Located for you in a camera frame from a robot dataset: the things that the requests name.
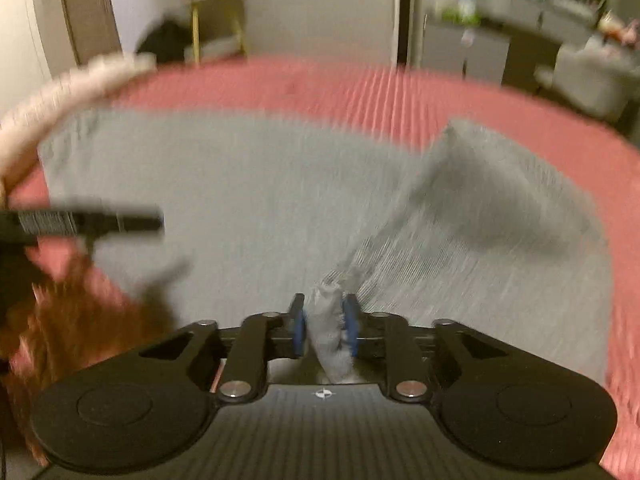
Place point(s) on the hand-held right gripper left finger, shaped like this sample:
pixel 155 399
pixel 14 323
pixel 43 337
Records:
pixel 299 331

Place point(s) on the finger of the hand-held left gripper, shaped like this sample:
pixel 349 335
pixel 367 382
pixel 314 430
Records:
pixel 100 221

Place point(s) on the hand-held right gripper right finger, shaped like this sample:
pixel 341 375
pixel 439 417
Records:
pixel 350 331

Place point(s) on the grey pants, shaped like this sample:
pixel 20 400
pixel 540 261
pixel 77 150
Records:
pixel 250 185

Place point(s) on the orange-brown fuzzy cloth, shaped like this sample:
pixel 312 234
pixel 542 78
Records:
pixel 75 310

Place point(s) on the black bag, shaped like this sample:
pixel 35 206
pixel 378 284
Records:
pixel 162 40

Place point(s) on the brown wooden door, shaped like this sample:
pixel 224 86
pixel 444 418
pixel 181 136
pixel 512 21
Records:
pixel 87 7

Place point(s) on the yellow-legged stool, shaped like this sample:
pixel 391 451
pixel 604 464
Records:
pixel 217 15

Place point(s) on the red ribbed bed sheet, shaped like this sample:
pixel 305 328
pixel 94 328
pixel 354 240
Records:
pixel 325 85

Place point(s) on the grey dresser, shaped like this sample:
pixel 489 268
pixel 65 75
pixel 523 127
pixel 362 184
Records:
pixel 492 45

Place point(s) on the grey chair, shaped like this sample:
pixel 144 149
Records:
pixel 590 77

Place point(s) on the white plastic bottle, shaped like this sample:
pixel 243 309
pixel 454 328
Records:
pixel 469 2

